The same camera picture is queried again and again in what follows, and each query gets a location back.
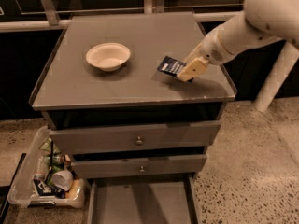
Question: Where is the clear plastic bottle in bin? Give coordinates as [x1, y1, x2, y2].
[33, 156, 48, 180]

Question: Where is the metal railing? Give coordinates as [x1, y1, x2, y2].
[0, 0, 244, 33]

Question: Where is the blue rxbar blueberry bar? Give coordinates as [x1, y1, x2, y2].
[157, 56, 186, 77]

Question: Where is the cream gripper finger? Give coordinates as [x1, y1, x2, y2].
[184, 43, 201, 63]
[177, 57, 208, 82]

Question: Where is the white diagonal post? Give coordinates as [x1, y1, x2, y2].
[253, 42, 299, 112]

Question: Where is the green can in bin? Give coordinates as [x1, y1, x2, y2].
[46, 154, 65, 165]

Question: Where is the white paper bowl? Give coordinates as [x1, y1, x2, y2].
[85, 43, 131, 72]

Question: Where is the white cup in bin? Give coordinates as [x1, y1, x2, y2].
[52, 170, 73, 191]

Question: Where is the grey middle drawer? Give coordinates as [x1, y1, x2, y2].
[72, 154, 206, 179]

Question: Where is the clear plastic bin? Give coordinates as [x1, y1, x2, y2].
[8, 126, 85, 208]

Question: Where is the yellow sponge in bin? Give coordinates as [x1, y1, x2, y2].
[65, 180, 79, 200]

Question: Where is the grey top drawer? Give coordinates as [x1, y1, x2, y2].
[50, 121, 221, 155]

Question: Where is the green chip bag in bin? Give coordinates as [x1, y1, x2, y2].
[39, 137, 60, 154]

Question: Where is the grey drawer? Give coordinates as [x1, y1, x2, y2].
[72, 154, 206, 179]
[50, 121, 221, 155]
[87, 174, 202, 224]

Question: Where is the grey drawer cabinet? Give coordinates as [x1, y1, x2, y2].
[28, 11, 238, 181]

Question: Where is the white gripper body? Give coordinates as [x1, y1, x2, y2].
[200, 29, 235, 65]

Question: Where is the blue snack bag in bin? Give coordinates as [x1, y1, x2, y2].
[33, 179, 65, 199]

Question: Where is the grey bottom drawer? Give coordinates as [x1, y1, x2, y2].
[87, 174, 202, 224]

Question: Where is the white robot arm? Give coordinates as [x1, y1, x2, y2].
[177, 0, 299, 81]

